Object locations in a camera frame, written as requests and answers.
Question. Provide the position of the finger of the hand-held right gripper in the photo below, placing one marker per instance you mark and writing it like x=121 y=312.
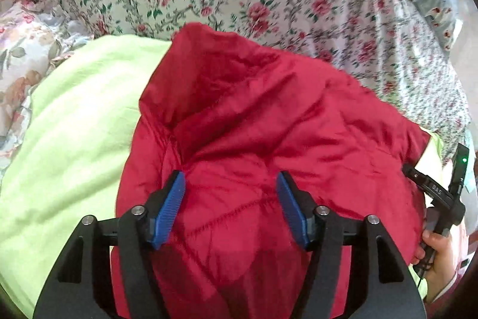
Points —
x=422 y=179

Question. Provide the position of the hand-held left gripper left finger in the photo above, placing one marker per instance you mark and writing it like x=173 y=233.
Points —
x=168 y=214

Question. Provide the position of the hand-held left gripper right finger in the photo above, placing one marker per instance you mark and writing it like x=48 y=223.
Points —
x=293 y=214

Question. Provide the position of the red quilted coat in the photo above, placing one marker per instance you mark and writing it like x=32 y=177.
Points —
x=261 y=124

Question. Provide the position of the person's right forearm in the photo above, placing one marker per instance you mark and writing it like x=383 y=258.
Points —
x=446 y=287

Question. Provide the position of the person's right hand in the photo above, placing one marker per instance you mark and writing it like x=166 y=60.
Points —
x=440 y=255

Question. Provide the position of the lime green bed sheet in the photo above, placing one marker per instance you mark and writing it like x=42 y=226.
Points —
x=74 y=124

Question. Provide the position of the pastel floral ruffled pillow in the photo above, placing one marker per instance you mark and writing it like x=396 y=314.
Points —
x=26 y=57

